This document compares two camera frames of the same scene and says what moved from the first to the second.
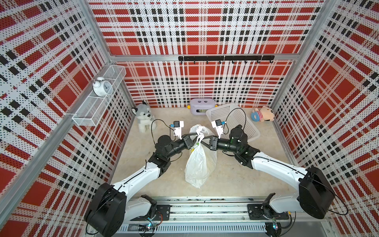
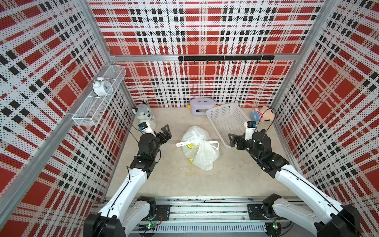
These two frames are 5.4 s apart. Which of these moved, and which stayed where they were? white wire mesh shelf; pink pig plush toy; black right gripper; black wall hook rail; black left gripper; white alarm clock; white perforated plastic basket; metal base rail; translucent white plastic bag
Moved: translucent white plastic bag; black left gripper; black right gripper
Stayed: metal base rail; white perforated plastic basket; black wall hook rail; white wire mesh shelf; pink pig plush toy; white alarm clock
